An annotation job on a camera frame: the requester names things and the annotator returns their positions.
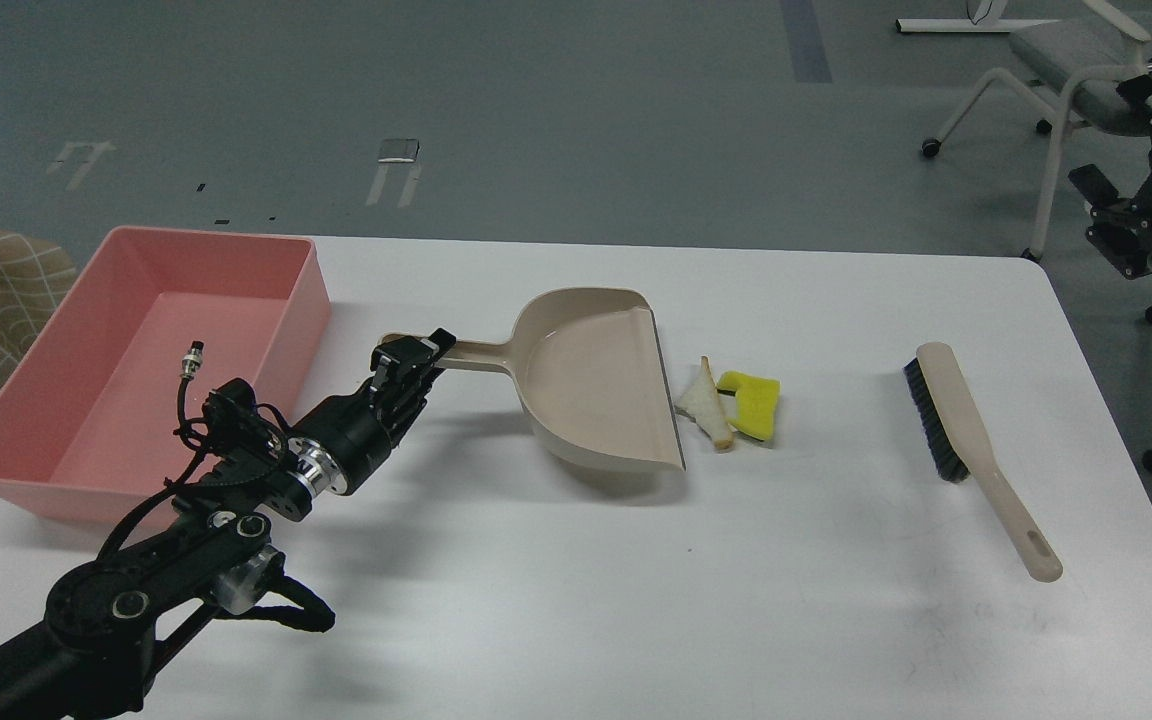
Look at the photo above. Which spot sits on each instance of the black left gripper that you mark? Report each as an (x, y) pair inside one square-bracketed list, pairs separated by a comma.
[(358, 432)]

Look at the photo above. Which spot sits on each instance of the beige plastic dustpan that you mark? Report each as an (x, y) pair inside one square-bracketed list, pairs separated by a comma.
[(589, 374)]

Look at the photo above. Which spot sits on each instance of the toast bread slice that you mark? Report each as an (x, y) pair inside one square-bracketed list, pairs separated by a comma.
[(701, 402)]

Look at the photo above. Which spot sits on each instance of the beige hand brush black bristles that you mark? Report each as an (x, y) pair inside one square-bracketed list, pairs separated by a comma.
[(961, 448)]

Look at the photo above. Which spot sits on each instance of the yellow green sponge piece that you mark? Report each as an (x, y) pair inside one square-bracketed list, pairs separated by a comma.
[(756, 401)]

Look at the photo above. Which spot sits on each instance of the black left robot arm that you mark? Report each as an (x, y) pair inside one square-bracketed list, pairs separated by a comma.
[(200, 550)]

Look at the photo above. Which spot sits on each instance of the pink plastic bin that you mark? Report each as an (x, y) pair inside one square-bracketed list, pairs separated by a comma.
[(87, 420)]

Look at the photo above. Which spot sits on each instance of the white grey office chair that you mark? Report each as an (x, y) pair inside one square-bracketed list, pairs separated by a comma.
[(1076, 65)]

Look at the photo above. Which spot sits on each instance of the metal floor outlet plate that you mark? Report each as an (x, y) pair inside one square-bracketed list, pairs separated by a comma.
[(398, 150)]

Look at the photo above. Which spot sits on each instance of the white desk base bar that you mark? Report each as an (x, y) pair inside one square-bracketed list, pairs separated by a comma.
[(965, 26)]

